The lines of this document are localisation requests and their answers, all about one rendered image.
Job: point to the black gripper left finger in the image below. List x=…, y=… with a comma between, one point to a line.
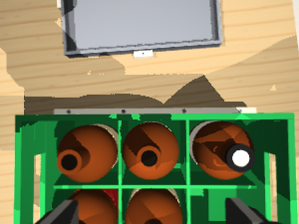
x=66, y=213

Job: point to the green divided crate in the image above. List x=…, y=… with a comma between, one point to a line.
x=201, y=196

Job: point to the grey rectangular tray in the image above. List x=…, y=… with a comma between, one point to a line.
x=93, y=28

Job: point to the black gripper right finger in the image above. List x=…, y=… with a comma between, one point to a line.
x=237, y=212

